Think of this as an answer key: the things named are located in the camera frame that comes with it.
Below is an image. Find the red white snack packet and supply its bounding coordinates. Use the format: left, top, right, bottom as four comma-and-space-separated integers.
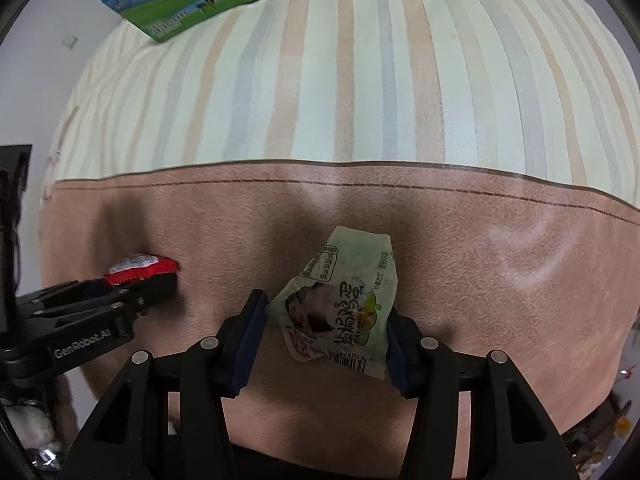
104, 252, 179, 288

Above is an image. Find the pale green snack packet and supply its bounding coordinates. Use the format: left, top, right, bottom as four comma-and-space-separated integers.
265, 225, 398, 381

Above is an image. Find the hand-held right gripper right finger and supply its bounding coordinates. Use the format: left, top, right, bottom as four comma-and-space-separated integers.
385, 305, 583, 480

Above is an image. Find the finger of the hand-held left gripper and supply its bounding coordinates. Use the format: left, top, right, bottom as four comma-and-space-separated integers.
32, 272, 178, 330
15, 280, 111, 311

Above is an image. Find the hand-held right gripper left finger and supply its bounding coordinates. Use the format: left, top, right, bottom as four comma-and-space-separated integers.
57, 287, 271, 480

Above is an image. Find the striped beige blanket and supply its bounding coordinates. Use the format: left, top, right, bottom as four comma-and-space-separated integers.
37, 0, 640, 461

